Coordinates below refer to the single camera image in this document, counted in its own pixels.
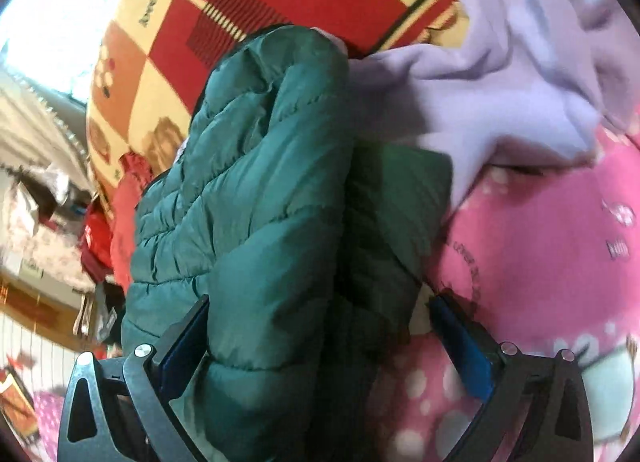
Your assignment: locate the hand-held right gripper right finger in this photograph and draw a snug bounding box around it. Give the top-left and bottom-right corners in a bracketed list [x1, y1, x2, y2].
[429, 292, 597, 462]

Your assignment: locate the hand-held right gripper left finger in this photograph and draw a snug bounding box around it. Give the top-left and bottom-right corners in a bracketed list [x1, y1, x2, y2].
[57, 295, 211, 462]

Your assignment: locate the green quilted puffer jacket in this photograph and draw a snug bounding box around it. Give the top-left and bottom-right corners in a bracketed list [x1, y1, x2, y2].
[120, 25, 457, 462]

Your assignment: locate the dark red cloth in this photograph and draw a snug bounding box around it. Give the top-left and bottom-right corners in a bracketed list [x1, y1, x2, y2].
[80, 199, 117, 270]

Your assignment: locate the coral red garment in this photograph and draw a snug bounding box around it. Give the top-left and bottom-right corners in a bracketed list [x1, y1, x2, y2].
[109, 149, 155, 290]

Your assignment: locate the orange patterned box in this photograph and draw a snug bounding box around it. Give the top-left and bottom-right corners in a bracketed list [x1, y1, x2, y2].
[0, 364, 42, 440]

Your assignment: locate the white curtain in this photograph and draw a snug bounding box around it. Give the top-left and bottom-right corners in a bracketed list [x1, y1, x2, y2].
[0, 65, 97, 183]

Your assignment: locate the lavender fleece garment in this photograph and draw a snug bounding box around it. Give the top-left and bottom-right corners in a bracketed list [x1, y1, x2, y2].
[311, 0, 640, 210]

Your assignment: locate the bright window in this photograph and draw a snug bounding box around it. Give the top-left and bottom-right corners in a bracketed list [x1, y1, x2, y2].
[2, 0, 131, 98]

